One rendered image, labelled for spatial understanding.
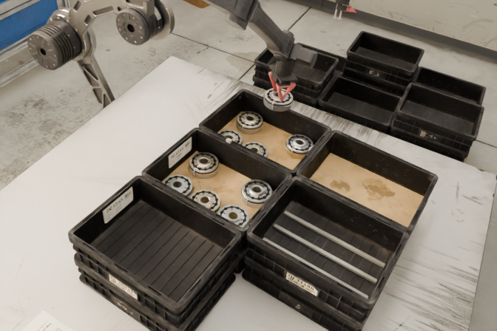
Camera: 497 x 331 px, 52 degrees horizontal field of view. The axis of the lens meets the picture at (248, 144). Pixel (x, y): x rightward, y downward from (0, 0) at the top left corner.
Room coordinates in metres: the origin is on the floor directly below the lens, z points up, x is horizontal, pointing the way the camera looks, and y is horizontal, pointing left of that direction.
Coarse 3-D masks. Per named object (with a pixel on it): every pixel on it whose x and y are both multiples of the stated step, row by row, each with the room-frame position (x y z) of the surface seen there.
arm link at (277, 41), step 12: (252, 12) 1.19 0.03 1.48; (264, 12) 1.24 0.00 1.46; (240, 24) 1.14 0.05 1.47; (252, 24) 1.22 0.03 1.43; (264, 24) 1.24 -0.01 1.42; (276, 24) 1.31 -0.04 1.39; (264, 36) 1.29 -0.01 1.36; (276, 36) 1.31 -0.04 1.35; (288, 36) 1.39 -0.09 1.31; (276, 48) 1.35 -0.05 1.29; (288, 48) 1.40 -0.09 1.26
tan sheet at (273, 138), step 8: (240, 112) 1.60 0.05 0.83; (232, 120) 1.54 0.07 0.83; (224, 128) 1.49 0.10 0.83; (232, 128) 1.50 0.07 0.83; (264, 128) 1.52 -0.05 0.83; (272, 128) 1.53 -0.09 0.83; (248, 136) 1.46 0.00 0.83; (256, 136) 1.47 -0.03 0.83; (264, 136) 1.47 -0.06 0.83; (272, 136) 1.48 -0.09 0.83; (280, 136) 1.48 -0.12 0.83; (288, 136) 1.49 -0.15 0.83; (264, 144) 1.43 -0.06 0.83; (272, 144) 1.43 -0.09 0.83; (280, 144) 1.44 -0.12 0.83; (272, 152) 1.39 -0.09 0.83; (280, 152) 1.39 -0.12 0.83; (280, 160) 1.35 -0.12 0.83; (288, 160) 1.35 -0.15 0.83; (296, 160) 1.36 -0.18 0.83
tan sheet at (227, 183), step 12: (180, 168) 1.25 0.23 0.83; (228, 168) 1.27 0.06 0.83; (192, 180) 1.20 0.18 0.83; (204, 180) 1.20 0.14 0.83; (216, 180) 1.21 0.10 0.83; (228, 180) 1.22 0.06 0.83; (240, 180) 1.22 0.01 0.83; (216, 192) 1.16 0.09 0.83; (228, 192) 1.16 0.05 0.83; (240, 192) 1.17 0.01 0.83; (228, 204) 1.11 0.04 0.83; (240, 204) 1.12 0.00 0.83
